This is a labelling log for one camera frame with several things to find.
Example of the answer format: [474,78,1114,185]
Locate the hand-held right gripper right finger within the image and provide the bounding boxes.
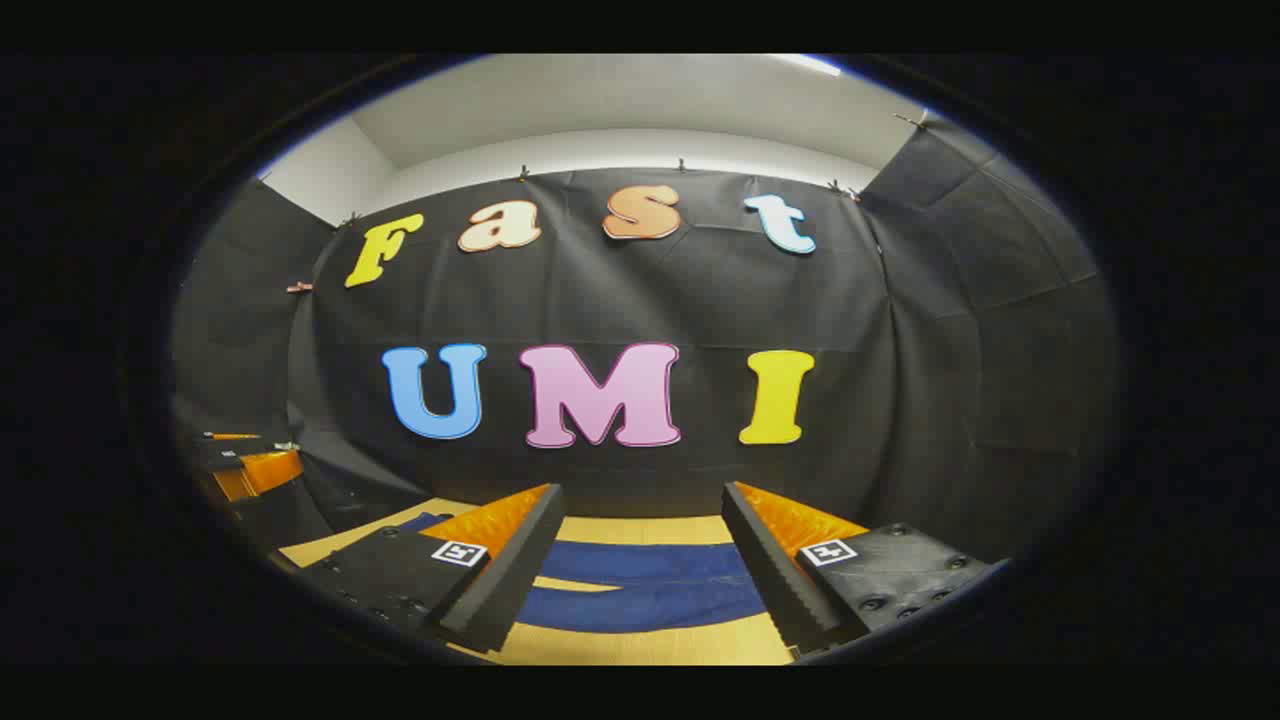
[720,481,1011,658]

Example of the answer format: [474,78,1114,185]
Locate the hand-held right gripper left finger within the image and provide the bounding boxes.
[298,483,567,656]

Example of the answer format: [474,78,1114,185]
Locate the blue denim jeans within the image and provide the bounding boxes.
[395,512,771,634]

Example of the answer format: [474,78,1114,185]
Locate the black backdrop cloth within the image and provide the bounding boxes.
[170,110,1119,561]

